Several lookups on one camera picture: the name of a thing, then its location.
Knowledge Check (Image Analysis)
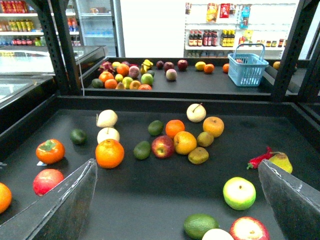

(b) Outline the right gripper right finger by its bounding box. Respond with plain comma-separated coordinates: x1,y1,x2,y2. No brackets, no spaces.
258,160,320,240

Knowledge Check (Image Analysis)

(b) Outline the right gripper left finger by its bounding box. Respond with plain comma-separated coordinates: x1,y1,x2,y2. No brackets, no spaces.
0,159,98,240

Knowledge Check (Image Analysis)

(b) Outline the far yellow lemon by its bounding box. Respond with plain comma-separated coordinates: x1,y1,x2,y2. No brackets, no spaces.
194,61,206,72

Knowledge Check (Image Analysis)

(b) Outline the yellow green pear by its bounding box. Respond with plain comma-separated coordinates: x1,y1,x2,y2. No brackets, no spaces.
269,152,293,174

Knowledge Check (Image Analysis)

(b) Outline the red apple bottom right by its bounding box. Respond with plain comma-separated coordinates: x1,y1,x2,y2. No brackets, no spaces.
229,216,271,240

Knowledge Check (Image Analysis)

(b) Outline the bumpy orange front left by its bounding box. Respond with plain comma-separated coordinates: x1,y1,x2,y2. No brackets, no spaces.
0,182,12,214

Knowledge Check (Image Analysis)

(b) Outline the green apple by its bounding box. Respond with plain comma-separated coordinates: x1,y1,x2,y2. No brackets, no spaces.
222,177,256,211

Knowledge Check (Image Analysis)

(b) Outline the red chili pepper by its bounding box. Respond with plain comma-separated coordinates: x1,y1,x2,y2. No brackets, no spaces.
246,146,273,170

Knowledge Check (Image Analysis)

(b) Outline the orange persimmon green calyx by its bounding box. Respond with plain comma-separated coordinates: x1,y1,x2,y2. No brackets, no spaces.
35,138,66,165

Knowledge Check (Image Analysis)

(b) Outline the large orange middle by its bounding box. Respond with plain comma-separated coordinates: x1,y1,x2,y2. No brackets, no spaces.
95,139,125,169

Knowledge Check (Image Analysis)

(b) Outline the dark green avocado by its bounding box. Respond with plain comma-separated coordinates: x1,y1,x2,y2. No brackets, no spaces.
70,128,87,145

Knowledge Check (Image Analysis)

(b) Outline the white pear middle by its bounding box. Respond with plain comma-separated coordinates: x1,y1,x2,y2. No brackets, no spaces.
97,127,120,144

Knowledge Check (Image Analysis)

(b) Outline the green avocado front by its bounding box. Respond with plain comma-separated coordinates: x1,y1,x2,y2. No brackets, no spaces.
183,213,220,240

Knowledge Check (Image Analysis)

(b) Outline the green lime lower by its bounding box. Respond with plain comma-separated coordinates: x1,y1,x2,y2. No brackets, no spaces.
133,141,151,160

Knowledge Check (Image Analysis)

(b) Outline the green lime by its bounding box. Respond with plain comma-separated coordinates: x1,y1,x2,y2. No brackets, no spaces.
133,141,151,160
147,120,164,136

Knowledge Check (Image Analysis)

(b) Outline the white pear lying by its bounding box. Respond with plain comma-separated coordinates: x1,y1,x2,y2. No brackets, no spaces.
96,109,118,128

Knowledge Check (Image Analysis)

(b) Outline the brown kiwi lower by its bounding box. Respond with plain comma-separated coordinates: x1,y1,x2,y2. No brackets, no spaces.
188,147,209,165

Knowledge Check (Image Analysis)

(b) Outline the brown kiwi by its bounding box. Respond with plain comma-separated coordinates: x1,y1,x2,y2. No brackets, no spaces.
188,147,209,165
196,131,215,148

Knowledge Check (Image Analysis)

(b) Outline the brown kiwi upper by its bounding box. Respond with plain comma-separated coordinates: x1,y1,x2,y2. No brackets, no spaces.
196,131,215,148

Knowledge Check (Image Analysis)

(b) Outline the yellow apple upper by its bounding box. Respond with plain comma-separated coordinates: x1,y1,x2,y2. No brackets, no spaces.
202,116,225,138

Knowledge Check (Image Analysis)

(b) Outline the red yellow apple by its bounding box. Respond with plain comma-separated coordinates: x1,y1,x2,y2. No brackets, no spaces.
151,135,175,159

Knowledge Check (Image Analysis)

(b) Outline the green lime upper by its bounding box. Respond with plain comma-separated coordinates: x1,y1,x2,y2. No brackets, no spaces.
147,120,164,136

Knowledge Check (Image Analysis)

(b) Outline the yellow orange apple lower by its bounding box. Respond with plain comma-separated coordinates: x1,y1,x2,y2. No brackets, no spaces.
173,131,197,155

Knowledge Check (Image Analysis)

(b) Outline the white pear with stem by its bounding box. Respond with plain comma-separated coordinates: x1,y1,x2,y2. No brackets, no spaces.
186,103,207,123

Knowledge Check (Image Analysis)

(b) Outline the small orange tangerine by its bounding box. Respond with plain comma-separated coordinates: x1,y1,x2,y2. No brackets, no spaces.
165,119,185,139

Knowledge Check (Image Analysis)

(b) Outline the small blue basket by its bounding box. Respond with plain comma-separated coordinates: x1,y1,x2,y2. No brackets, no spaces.
228,43,269,87

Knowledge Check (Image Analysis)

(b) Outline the far orange tangerine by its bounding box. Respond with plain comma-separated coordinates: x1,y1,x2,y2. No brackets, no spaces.
203,63,215,74

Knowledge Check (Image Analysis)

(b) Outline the far peach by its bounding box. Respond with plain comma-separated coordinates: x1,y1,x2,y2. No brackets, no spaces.
165,68,178,81

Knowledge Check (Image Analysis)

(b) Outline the far dark red apple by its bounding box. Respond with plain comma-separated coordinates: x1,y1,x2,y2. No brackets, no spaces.
177,59,189,71

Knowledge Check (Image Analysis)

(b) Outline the black metal shelf frame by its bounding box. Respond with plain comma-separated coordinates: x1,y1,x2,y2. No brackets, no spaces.
0,0,320,160

